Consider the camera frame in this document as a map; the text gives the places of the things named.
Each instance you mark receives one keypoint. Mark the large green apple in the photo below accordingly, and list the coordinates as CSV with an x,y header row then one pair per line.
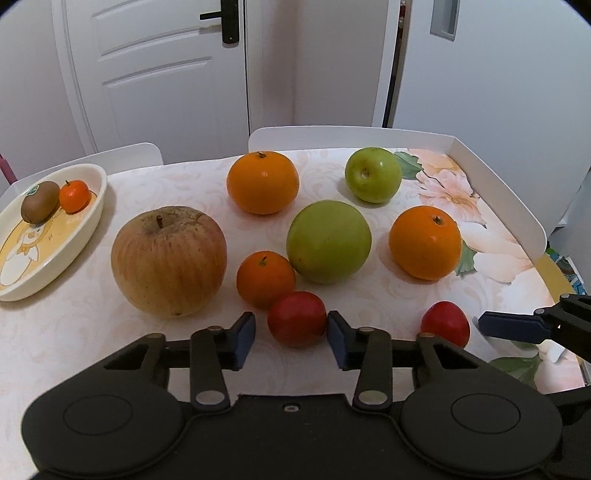
x,y
328,242

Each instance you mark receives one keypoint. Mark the white sliding door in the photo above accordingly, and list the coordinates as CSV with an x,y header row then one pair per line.
x,y
498,83

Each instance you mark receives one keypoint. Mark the small red tomato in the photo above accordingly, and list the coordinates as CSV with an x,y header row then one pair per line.
x,y
296,319
445,321

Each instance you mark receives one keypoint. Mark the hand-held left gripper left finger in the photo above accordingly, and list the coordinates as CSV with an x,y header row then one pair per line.
x,y
244,339

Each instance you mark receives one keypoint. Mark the pink stick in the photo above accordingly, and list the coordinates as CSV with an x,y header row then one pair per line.
x,y
4,170

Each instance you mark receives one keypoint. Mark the large orange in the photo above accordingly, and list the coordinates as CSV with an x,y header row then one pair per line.
x,y
263,184
425,244

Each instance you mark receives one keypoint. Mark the small tangerine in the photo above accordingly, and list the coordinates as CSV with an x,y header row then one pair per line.
x,y
265,281
75,197

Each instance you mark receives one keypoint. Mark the white chair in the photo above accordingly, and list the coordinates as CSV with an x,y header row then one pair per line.
x,y
134,154
498,194

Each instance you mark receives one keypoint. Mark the large yellow-red apple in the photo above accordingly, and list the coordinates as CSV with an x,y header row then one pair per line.
x,y
168,263

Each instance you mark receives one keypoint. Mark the cream oval dish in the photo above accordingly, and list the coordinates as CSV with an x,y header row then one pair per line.
x,y
69,240

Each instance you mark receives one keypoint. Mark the colourful printed package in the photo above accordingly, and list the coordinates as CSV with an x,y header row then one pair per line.
x,y
565,267

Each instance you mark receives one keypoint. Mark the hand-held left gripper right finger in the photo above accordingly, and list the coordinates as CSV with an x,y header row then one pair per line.
x,y
337,342

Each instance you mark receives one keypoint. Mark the brown kiwi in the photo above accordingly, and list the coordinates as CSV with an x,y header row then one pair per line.
x,y
40,202

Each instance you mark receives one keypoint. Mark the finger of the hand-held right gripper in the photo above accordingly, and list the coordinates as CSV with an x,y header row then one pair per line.
x,y
508,325

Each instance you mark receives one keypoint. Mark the small green apple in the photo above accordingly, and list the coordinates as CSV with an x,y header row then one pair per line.
x,y
373,175

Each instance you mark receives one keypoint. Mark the white panel door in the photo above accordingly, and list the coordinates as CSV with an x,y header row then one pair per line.
x,y
161,69

